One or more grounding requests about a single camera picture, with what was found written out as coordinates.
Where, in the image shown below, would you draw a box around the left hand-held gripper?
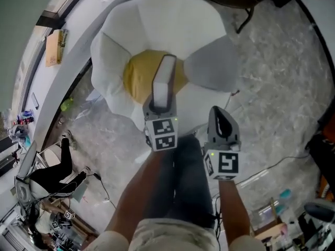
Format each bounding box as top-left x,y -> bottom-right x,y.
142,55 -> 180,153

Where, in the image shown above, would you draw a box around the tan cardboard box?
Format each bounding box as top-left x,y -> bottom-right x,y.
44,29 -> 62,67

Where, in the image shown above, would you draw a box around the person's right forearm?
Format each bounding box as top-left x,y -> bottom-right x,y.
217,179 -> 252,247

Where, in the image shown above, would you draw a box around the person's left forearm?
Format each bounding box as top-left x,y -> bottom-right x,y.
104,149 -> 175,236

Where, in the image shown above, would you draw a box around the white flat board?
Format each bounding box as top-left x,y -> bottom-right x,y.
75,93 -> 105,120

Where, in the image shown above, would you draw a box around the black floor cable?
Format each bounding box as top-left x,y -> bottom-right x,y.
91,173 -> 117,210

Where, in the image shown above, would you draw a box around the white window sill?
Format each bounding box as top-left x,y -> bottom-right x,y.
5,0 -> 184,151

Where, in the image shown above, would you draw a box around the colourful electronics cluster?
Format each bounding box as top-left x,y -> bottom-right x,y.
15,109 -> 35,125

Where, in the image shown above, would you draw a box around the person's legs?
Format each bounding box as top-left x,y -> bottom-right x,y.
167,134 -> 218,230

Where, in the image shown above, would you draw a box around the yellow-green plastic item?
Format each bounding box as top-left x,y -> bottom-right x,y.
60,98 -> 74,112

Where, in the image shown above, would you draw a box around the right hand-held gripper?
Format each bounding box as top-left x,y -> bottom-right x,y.
203,106 -> 242,180

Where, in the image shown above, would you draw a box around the grey roller blind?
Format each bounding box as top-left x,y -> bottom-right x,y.
0,0 -> 87,109

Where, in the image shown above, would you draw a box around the black blind bracket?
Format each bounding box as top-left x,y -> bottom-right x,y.
35,9 -> 66,27

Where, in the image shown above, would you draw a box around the person's beige shirt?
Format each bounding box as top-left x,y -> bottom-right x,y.
90,217 -> 265,251

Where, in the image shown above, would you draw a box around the white flower-shaped cushion seat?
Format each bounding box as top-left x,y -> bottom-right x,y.
90,0 -> 240,164

